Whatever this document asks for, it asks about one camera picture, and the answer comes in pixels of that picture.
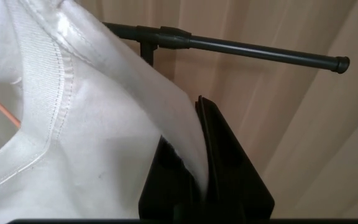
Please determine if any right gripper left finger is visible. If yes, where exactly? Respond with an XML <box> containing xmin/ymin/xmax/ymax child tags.
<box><xmin>138</xmin><ymin>136</ymin><xmax>206</xmax><ymax>219</ymax></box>

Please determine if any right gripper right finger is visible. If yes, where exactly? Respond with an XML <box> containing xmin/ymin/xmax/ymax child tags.
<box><xmin>194</xmin><ymin>95</ymin><xmax>275</xmax><ymax>219</ymax></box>

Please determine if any white printed t-shirt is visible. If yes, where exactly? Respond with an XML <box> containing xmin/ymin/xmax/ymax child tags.
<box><xmin>0</xmin><ymin>0</ymin><xmax>210</xmax><ymax>219</ymax></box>

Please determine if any pink clothes hanger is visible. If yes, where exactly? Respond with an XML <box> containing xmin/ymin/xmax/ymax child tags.
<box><xmin>0</xmin><ymin>84</ymin><xmax>22</xmax><ymax>129</ymax></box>

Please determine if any black clothes rack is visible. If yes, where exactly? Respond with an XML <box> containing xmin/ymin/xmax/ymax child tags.
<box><xmin>103</xmin><ymin>21</ymin><xmax>351</xmax><ymax>75</ymax></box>

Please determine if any beige curtain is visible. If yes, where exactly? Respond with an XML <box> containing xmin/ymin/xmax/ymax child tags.
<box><xmin>0</xmin><ymin>0</ymin><xmax>358</xmax><ymax>220</ymax></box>

